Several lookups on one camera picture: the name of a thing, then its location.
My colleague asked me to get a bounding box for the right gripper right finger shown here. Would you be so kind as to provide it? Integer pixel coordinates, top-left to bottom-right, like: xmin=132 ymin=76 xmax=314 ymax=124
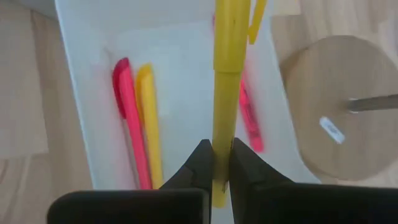
xmin=229 ymin=137 xmax=294 ymax=224

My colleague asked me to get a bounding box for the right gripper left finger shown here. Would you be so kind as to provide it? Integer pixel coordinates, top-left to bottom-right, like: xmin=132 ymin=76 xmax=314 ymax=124
xmin=160 ymin=139 xmax=215 ymax=191

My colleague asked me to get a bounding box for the yellow highlighter marker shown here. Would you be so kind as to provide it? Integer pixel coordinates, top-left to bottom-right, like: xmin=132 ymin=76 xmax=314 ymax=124
xmin=211 ymin=0 xmax=269 ymax=208
xmin=134 ymin=63 xmax=165 ymax=190

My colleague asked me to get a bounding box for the pink highlighter marker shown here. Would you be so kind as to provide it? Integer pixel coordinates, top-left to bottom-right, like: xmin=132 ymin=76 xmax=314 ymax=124
xmin=238 ymin=70 xmax=265 ymax=154
xmin=111 ymin=57 xmax=154 ymax=190

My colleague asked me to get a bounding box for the white plastic bin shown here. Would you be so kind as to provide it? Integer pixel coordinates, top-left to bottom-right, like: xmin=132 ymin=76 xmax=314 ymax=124
xmin=54 ymin=0 xmax=322 ymax=224

